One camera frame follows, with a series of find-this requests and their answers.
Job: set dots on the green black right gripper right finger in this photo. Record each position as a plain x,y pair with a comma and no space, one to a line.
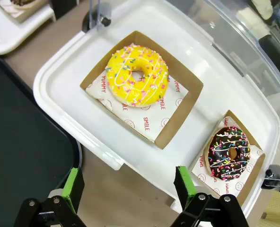
186,184

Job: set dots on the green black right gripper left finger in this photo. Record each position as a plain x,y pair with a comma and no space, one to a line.
70,186

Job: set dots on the chocolate donut rainbow sprinkles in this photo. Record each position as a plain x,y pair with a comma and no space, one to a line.
218,153

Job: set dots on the brown cardboard donut tray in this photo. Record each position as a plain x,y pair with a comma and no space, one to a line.
180,118
253,179
24,17

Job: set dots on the yellow glazed sprinkled donut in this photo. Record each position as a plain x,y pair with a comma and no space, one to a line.
121,87

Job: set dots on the chocolate donut pale sprinkles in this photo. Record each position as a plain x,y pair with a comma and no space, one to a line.
21,2

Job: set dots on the white printed paper liner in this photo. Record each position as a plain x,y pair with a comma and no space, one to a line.
242,186
151,118
12,10

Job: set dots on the black lid hinge knob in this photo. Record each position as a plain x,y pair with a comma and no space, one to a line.
105,21
270,173

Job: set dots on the white display case base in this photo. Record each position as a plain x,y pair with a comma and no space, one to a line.
71,99
2,40

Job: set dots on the clear display case lid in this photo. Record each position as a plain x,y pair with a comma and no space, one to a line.
237,47

